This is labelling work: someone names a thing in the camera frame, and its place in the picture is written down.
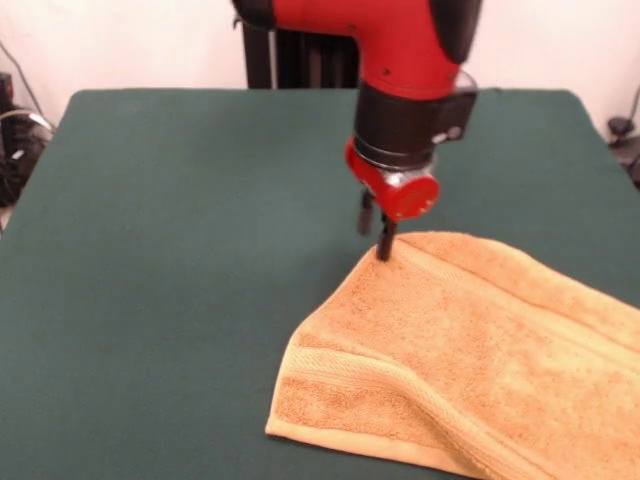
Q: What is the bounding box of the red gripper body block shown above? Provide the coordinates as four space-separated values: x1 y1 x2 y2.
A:
344 135 441 221

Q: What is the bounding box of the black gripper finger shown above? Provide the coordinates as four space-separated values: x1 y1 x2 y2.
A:
377 212 399 262
356 191 375 235

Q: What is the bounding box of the tan terry towel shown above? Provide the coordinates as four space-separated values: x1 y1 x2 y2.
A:
264 229 640 480

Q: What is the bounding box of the dark green table cloth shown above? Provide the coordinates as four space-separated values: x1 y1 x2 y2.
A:
0 88 640 480

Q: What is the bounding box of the black equipment pile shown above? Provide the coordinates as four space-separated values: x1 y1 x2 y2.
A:
0 72 55 209

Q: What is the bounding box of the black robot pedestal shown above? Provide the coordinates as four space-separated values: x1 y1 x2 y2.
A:
232 9 362 91

